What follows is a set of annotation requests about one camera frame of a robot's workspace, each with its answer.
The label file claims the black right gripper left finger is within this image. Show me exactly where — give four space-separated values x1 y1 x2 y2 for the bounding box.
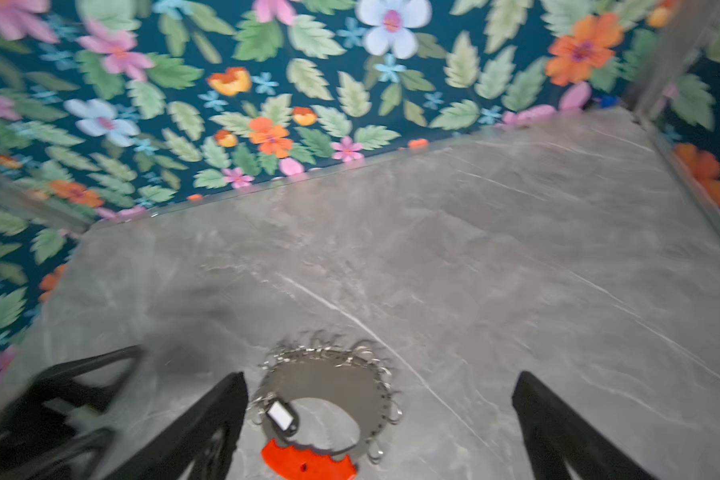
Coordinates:
107 372 249 479

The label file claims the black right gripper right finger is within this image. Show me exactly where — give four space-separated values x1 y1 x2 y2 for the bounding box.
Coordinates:
512 371 654 479

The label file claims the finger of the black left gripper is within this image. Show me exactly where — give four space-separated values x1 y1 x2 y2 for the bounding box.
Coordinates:
0 426 116 479
14 345 146 413

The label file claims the key with black tag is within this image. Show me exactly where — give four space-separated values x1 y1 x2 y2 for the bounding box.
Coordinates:
266 398 300 438

